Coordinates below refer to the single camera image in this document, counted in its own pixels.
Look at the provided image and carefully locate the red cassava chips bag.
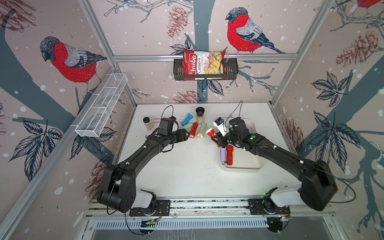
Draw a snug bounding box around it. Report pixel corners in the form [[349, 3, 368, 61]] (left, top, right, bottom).
[[183, 50, 226, 75]]

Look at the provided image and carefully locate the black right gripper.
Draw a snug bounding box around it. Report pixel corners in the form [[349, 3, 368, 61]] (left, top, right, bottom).
[[210, 128, 242, 149]]

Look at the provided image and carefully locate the large red flashlight white logo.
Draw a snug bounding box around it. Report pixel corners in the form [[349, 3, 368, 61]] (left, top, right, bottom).
[[206, 128, 220, 147]]

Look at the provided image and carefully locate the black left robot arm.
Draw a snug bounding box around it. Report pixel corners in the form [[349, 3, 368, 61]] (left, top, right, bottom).
[[97, 129, 190, 213]]

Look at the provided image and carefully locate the medium green flashlight yellow rim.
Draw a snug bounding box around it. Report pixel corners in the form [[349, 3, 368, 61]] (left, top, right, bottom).
[[181, 123, 193, 131]]

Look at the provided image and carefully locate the black wall basket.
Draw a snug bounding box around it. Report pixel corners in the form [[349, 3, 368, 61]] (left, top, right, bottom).
[[174, 59, 239, 81]]

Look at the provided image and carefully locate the glass spice grinder black cap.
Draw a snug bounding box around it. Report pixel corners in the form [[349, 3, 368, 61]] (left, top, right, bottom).
[[196, 107, 205, 125]]

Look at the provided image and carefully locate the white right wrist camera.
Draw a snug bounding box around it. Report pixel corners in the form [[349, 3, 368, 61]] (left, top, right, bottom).
[[213, 117, 229, 137]]

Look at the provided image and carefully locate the large purple flashlight yellow rim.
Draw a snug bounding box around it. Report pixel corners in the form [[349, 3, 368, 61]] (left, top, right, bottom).
[[219, 147, 227, 166]]

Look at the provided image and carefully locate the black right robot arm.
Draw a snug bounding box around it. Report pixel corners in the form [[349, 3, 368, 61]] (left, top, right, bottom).
[[211, 117, 338, 211]]

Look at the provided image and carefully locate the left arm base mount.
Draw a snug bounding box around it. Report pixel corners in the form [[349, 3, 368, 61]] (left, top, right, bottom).
[[129, 190, 171, 217]]

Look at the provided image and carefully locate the white wire mesh shelf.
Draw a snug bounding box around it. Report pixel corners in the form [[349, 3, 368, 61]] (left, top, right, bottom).
[[75, 73, 128, 138]]

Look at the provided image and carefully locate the small glass jar black lid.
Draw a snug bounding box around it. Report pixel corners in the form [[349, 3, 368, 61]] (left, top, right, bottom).
[[143, 117, 154, 131]]

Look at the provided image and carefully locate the cream plastic storage tray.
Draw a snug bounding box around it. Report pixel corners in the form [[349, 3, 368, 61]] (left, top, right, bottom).
[[218, 117, 265, 172]]

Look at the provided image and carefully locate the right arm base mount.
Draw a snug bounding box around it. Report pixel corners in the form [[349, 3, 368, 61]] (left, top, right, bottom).
[[246, 187, 291, 216]]

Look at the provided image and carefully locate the small red flashlight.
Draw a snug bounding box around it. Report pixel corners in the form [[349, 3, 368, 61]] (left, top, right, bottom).
[[189, 122, 199, 138]]

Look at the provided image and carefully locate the aluminium frame profile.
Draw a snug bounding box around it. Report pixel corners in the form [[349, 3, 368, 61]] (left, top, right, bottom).
[[113, 52, 300, 63]]

